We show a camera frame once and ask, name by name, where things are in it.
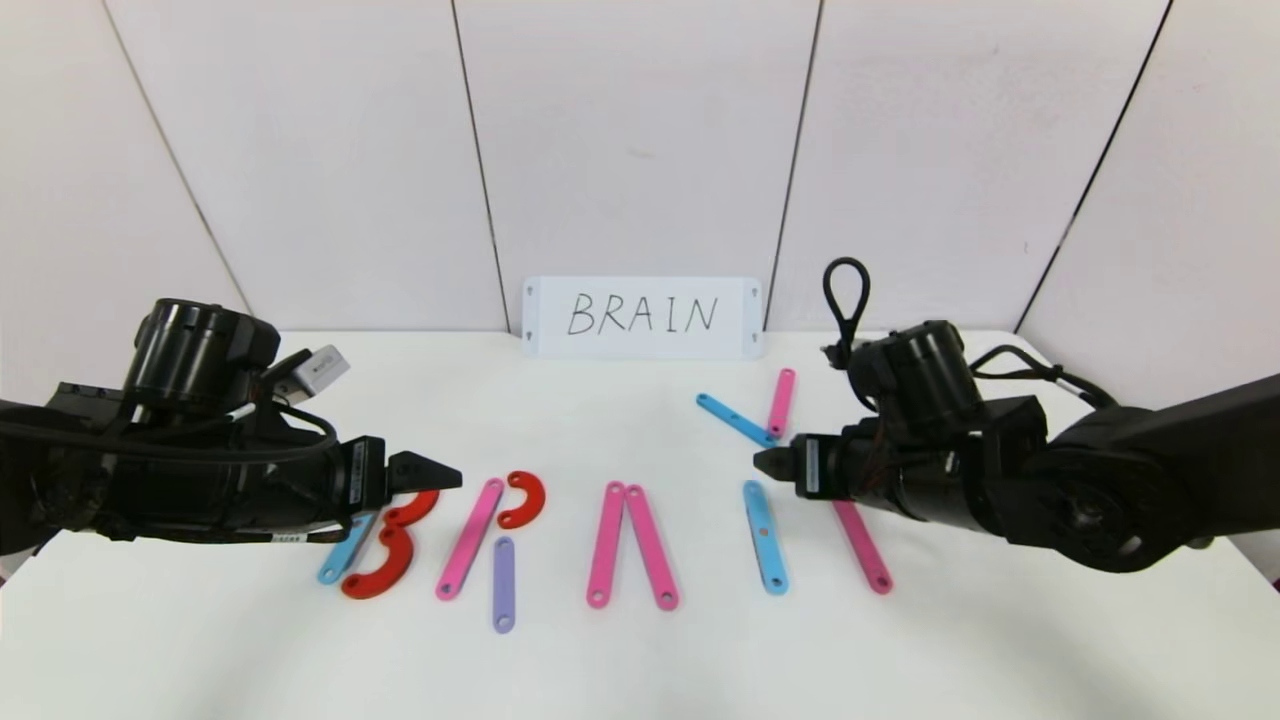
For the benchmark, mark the small red curved piece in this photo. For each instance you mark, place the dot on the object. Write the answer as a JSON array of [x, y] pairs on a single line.
[[535, 495]]

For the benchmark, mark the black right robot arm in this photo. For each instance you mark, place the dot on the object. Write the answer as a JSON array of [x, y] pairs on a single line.
[[1130, 480]]

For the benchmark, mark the white BRAIN word card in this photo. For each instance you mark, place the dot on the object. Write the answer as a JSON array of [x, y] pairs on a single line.
[[640, 343]]

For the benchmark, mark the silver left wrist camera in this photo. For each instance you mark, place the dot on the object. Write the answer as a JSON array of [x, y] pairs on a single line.
[[318, 370]]

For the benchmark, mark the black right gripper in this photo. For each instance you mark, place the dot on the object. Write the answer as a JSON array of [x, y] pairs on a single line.
[[809, 466]]

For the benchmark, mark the light blue bar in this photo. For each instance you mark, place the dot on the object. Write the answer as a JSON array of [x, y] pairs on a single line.
[[735, 420], [765, 538], [340, 560]]

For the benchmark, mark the pink bar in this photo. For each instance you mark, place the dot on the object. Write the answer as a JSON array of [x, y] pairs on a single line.
[[606, 545], [865, 550], [650, 545], [470, 540], [781, 400]]

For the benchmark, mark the large red curved piece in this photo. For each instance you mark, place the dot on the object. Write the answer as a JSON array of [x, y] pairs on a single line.
[[420, 505], [398, 565]]

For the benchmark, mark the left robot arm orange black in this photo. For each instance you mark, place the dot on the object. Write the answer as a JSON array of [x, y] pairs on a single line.
[[190, 355]]

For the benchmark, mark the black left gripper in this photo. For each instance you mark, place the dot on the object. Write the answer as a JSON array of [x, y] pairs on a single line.
[[366, 476]]

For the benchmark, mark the short purple bar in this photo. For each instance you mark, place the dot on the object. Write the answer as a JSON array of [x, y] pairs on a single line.
[[504, 585]]

